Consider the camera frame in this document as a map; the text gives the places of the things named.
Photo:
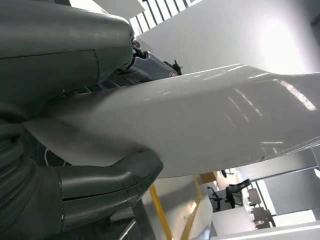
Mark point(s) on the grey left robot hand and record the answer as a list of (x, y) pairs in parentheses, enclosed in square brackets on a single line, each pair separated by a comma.
[(50, 49)]

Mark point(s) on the brown cardboard box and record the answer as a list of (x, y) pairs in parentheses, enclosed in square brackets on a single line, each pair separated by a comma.
[(208, 178)]

